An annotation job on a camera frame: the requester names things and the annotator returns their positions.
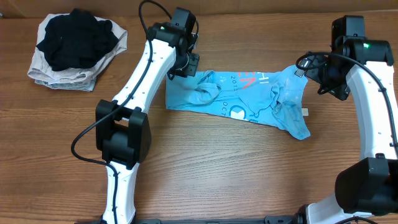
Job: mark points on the beige folded garment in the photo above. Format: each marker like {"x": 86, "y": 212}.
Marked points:
{"x": 41, "y": 70}

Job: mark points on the grey folded garment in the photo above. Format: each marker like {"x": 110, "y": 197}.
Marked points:
{"x": 82, "y": 86}

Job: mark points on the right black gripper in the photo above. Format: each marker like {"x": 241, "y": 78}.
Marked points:
{"x": 319, "y": 74}

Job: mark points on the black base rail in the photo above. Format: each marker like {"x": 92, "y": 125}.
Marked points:
{"x": 286, "y": 219}

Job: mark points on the black folded garment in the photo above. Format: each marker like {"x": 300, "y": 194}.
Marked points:
{"x": 76, "y": 40}

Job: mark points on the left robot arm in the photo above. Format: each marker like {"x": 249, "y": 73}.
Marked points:
{"x": 123, "y": 133}

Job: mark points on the light blue printed t-shirt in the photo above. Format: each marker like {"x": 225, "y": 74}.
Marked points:
{"x": 270, "y": 98}

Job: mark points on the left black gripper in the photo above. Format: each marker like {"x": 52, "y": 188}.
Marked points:
{"x": 185, "y": 70}

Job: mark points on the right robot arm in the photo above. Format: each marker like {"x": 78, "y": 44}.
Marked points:
{"x": 362, "y": 68}

